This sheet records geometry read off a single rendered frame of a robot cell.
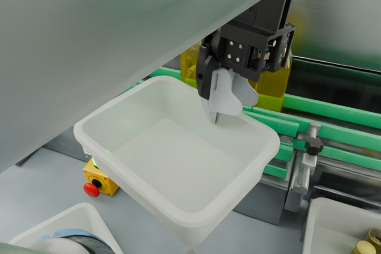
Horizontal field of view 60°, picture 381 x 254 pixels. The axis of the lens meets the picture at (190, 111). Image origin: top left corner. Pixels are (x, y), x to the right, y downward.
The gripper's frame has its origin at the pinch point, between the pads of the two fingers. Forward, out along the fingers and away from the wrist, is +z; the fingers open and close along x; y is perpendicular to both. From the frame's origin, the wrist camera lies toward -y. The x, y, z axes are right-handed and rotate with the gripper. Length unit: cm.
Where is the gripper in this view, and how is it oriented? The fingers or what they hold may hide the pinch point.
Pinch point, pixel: (212, 111)
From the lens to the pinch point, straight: 46.6
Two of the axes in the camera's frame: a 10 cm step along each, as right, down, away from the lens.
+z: -1.1, 8.5, 5.2
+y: 7.6, 4.1, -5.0
